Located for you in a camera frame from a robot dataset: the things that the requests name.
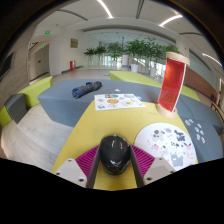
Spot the group of potted green plants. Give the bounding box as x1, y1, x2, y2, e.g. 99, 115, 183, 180
83, 36, 181, 78

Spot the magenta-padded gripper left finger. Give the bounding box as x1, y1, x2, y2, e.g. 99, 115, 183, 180
54, 145, 102, 189

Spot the dark blue folded umbrella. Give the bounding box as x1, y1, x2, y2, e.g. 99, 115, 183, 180
71, 80, 103, 100

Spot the yellow-green upholstered sofa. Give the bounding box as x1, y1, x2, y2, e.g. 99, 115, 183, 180
0, 75, 54, 128

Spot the grey upholstered seat block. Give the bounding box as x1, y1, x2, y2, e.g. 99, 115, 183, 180
3, 93, 27, 124

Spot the group of ceiling strip lights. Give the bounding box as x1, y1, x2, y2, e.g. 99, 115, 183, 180
96, 0, 223, 68

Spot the group of small stickers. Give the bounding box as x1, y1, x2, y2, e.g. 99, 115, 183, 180
184, 118, 207, 144

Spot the white round printed mouse pad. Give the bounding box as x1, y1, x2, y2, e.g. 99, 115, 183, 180
134, 122, 198, 172

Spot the white printed sticker sheet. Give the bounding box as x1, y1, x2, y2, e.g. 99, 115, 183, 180
94, 93, 147, 112

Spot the wooden bench with black frame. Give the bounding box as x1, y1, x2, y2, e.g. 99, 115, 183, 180
209, 101, 224, 124

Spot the yellow-green upholstered bench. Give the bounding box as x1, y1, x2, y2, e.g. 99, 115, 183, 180
181, 84, 201, 102
109, 70, 168, 88

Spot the black computer mouse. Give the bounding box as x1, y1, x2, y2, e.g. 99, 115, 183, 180
99, 134, 132, 176

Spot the grey upholstered bench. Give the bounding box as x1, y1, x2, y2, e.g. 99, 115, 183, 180
37, 78, 168, 128
181, 118, 224, 164
176, 96, 224, 136

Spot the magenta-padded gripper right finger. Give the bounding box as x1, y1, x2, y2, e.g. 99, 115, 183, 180
129, 144, 176, 188

